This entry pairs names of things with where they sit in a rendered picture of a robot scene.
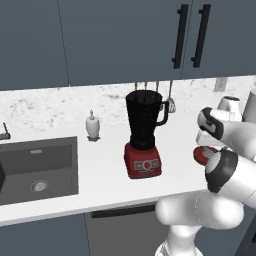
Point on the hanging metal spatula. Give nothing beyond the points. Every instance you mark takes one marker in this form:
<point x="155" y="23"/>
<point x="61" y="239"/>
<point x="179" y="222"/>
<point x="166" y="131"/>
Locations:
<point x="171" y="103"/>

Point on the grey dishwasher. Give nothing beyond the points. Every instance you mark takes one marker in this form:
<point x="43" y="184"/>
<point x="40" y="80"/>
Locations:
<point x="123" y="235"/>

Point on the black tap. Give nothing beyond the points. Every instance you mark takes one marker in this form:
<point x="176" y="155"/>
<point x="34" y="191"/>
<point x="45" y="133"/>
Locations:
<point x="5" y="133"/>

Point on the hanging metal kitchen tool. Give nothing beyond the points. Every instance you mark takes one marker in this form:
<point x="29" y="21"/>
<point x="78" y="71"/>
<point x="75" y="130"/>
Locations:
<point x="145" y="85"/>
<point x="136" y="86"/>
<point x="157" y="86"/>

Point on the dark grey sink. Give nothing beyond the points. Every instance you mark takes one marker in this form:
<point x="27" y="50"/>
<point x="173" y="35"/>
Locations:
<point x="40" y="170"/>

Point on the red round blender lid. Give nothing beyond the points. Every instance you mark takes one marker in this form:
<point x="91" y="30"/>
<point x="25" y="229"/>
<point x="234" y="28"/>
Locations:
<point x="200" y="156"/>

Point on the red blender with black jug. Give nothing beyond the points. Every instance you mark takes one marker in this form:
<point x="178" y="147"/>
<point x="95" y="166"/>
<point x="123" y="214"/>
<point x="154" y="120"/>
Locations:
<point x="143" y="160"/>

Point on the white small appliance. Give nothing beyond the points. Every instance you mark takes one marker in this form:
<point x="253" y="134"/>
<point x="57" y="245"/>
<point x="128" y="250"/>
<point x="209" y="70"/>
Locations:
<point x="230" y="106"/>

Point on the blue-grey lower cupboard door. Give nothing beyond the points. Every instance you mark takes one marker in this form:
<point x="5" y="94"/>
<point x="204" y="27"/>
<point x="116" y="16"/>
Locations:
<point x="43" y="236"/>

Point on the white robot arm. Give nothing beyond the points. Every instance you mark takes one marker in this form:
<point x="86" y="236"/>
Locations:
<point x="200" y="210"/>

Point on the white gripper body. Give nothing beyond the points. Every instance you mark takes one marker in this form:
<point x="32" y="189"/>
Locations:
<point x="204" y="137"/>

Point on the white soap dispenser bottle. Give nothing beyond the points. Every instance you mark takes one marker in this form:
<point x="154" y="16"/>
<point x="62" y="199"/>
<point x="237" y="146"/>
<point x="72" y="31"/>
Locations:
<point x="92" y="126"/>

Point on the blue-grey cupboard door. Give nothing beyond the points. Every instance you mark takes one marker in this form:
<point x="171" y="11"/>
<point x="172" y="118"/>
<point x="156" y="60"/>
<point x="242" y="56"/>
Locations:
<point x="31" y="43"/>
<point x="123" y="40"/>
<point x="230" y="36"/>
<point x="43" y="236"/>

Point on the white wall socket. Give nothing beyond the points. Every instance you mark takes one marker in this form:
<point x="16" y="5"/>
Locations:
<point x="220" y="84"/>

